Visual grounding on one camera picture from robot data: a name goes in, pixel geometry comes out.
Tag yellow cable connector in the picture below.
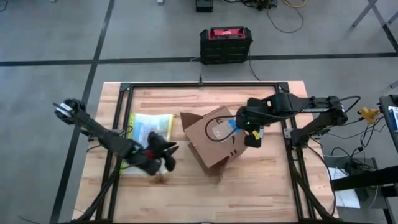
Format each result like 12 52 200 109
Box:
357 106 381 125

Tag white paper sheet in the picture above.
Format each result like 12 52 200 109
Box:
328 166 361 209

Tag black power station cable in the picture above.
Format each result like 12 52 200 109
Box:
247 51 261 82

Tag black metal bar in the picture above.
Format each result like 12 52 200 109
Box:
330 164 398 192

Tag brown cardboard shipping box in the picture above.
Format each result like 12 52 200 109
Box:
179 105 249 179

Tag grey metal furniture legs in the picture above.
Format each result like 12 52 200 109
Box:
350 0 398 54

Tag black side table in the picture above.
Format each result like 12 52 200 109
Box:
378 94 398 147

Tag red black power station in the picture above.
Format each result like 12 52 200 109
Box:
198 26 253 65

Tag black floor box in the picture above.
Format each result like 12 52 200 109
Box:
195 0 215 13

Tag black table frame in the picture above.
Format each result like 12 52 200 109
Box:
70 81 340 224

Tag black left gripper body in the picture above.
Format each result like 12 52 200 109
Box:
126 132 177 177

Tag yellow floor cable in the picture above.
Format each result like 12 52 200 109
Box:
280 0 307 9

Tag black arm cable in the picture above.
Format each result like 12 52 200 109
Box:
204 114 249 143

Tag black floor cable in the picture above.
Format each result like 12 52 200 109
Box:
223 0 305 34

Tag black cable bundle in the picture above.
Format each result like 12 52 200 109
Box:
320 116 388 174

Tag white mesh pouch yellow trim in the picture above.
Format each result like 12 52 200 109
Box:
119 112 175 177

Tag grey floor tray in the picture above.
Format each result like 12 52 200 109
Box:
322 154 379 202

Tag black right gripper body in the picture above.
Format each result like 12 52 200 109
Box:
243 129 264 149

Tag blue white box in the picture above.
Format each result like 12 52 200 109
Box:
387 105 398 133

